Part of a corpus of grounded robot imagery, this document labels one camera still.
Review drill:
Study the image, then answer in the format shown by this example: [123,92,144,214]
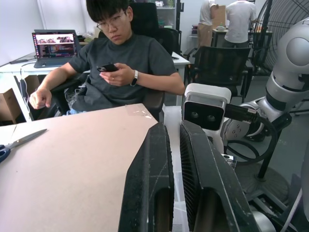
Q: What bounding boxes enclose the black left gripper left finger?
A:
[117,122,175,232]

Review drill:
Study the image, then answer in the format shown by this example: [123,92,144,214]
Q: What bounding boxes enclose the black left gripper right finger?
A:
[179,119,261,232]

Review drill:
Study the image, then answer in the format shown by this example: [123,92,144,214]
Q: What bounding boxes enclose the translucent white plastic syringe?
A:
[162,105,191,232]

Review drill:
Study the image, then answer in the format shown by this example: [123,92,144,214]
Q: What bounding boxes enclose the black smartphone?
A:
[96,62,119,73]

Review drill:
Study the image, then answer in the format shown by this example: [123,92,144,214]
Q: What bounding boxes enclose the man's left hand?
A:
[99,62,136,87]

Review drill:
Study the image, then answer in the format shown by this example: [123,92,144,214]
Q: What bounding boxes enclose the man's right hand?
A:
[28,87,53,110]

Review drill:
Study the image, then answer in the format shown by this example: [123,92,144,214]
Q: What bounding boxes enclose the small silver metal block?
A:
[222,154,237,171]

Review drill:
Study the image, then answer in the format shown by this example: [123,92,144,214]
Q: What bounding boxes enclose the large black floor fan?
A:
[238,0,309,203]

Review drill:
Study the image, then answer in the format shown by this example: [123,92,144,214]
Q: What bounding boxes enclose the clear tape strip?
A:
[125,104,153,119]

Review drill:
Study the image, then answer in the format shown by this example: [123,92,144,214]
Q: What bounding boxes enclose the white wristband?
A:
[130,69,139,87]

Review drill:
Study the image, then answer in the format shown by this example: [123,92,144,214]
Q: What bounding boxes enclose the black mesh visitor chair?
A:
[188,45,254,103]

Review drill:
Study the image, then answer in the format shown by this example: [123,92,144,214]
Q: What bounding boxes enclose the small white table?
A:
[171,51,191,85]

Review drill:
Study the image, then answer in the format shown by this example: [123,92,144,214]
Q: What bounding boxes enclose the man in dark t-shirt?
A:
[69,0,184,112]

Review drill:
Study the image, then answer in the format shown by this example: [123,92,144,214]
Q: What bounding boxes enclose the brown cardboard box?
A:
[0,88,24,124]

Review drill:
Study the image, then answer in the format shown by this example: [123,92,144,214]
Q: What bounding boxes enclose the person in white shirt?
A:
[222,0,258,48]

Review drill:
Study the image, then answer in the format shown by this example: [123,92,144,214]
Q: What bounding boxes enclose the thin-framed glasses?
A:
[96,12,126,31]

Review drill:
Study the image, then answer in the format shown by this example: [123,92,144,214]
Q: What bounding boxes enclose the seated man in grey shirt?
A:
[50,2,182,121]

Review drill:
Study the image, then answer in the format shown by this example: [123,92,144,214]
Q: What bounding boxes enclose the person in tan trousers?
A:
[197,0,219,48]

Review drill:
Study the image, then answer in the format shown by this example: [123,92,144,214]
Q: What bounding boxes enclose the open dark laptop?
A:
[31,29,82,69]

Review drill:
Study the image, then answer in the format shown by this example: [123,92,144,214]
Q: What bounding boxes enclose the white desk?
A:
[0,52,92,121]

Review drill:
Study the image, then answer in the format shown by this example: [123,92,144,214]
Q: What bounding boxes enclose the black robot wrist cable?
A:
[223,103,280,166]

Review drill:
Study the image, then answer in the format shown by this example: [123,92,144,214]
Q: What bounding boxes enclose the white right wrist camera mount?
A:
[182,83,232,154]

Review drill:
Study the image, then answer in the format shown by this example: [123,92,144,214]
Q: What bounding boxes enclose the blue-handled scissors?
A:
[0,129,48,164]

